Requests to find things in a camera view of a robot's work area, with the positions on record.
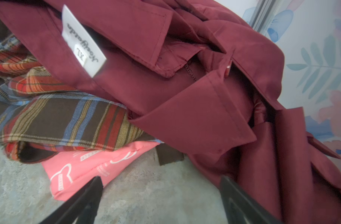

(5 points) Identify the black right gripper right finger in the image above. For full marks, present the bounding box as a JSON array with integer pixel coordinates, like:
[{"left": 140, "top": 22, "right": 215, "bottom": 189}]
[{"left": 220, "top": 176, "right": 281, "bottom": 224}]

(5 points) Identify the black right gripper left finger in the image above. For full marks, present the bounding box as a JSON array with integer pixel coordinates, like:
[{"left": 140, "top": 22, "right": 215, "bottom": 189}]
[{"left": 40, "top": 176, "right": 103, "bottom": 224}]

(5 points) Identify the pink printed cloth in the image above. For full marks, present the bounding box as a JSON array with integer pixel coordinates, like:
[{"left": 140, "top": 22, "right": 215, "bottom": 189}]
[{"left": 41, "top": 141, "right": 160, "bottom": 201}]

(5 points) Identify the plaid flannel shirt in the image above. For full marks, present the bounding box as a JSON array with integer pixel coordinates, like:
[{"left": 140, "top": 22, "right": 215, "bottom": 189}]
[{"left": 0, "top": 20, "right": 160, "bottom": 163}]

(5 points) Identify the maroon shirt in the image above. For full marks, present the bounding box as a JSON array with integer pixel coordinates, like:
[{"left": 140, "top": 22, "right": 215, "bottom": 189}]
[{"left": 0, "top": 1, "right": 341, "bottom": 224}]

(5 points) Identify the right corner aluminium post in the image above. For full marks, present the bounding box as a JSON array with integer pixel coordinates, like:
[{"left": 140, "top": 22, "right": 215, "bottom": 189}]
[{"left": 249, "top": 0, "right": 283, "bottom": 33}]

